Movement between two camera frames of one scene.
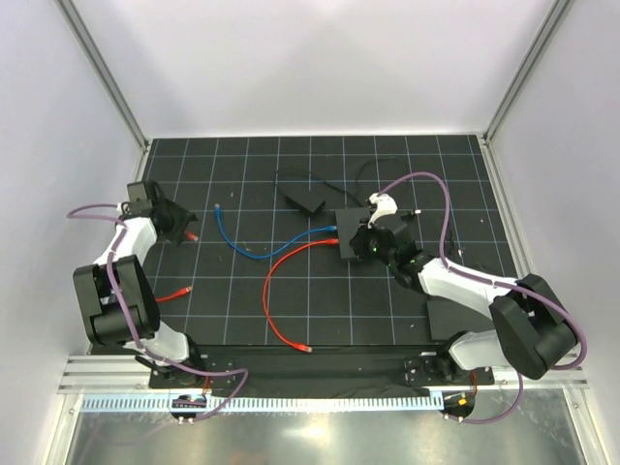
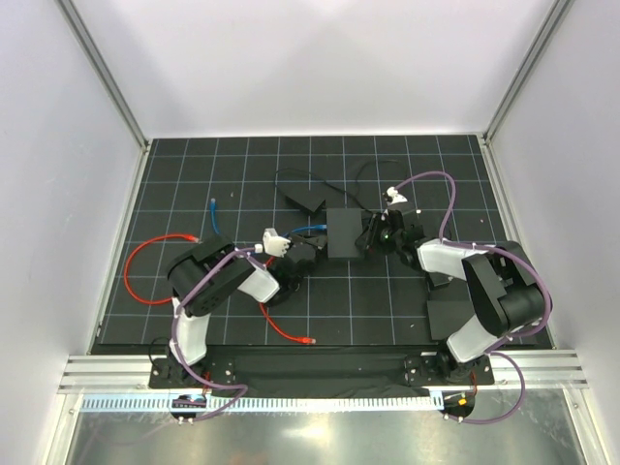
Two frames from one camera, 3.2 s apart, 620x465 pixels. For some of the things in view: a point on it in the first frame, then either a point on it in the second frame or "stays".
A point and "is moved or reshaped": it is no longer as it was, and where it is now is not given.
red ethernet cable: x=303 y=349 to x=304 y=340
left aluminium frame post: x=104 y=76 stays
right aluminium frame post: x=557 y=14 stays
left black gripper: x=181 y=219 to x=318 y=241
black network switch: x=348 y=223 is moved or reshaped
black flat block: x=448 y=319 stays
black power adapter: x=309 y=200 stays
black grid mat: x=260 y=267 stays
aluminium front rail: x=131 y=375 stays
